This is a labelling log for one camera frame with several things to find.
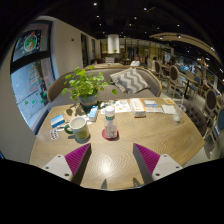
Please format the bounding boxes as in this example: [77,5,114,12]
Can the pill blister pack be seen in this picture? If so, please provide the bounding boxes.
[49,128,60,141]

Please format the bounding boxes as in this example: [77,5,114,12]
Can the white napkin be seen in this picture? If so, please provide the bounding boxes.
[161,104,177,115]

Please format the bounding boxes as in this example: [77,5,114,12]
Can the person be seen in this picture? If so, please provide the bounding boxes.
[129,54,142,68]

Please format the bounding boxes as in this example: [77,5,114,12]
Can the window with festive decals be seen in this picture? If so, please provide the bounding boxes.
[9,20,56,133]

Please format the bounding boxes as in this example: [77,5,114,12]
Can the grey chevron cushion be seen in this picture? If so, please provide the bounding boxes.
[109,67,151,95]

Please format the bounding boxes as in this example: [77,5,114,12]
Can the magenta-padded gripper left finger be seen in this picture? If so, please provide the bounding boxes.
[42,142,93,186]

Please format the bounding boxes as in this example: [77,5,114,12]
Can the white mug green handle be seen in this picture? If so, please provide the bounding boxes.
[63,115,91,141]

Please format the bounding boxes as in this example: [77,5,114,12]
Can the white rectangular box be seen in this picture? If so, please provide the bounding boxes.
[129,97,148,118]

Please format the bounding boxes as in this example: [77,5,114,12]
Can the yellow card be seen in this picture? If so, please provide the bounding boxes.
[162,97,175,105]

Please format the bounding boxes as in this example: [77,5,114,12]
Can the group of ceiling lights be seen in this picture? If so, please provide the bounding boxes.
[91,1,224,73]

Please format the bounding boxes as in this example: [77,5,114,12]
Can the clear water bottle white cap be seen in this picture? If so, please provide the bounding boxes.
[103,105,119,140]

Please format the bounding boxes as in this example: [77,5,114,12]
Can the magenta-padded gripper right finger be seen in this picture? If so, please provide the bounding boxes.
[132,142,184,186]

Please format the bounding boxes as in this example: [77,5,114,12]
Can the group of dining chairs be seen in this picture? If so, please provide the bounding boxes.
[151,58,224,141]

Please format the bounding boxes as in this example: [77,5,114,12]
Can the green potted plant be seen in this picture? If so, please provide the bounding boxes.
[61,66,118,108]

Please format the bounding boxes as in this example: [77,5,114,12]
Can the grey tufted seat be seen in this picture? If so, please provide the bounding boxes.
[181,99,209,138]

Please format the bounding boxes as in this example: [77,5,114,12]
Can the clear plastic cup with straw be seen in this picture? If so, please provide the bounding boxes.
[172,96,186,123]

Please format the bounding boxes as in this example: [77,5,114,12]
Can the printed white menu sheet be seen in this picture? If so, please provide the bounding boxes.
[100,99,132,115]

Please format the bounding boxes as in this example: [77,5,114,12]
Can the grey curved sofa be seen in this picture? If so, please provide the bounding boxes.
[46,64,163,111]

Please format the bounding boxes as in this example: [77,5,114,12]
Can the small blue and white pack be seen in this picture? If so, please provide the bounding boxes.
[143,99,158,108]

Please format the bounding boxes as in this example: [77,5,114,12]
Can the small upright blue box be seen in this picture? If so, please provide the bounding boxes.
[88,105,99,122]

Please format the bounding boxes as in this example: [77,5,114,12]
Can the white paper leaflet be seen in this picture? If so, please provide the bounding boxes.
[145,105,164,114]

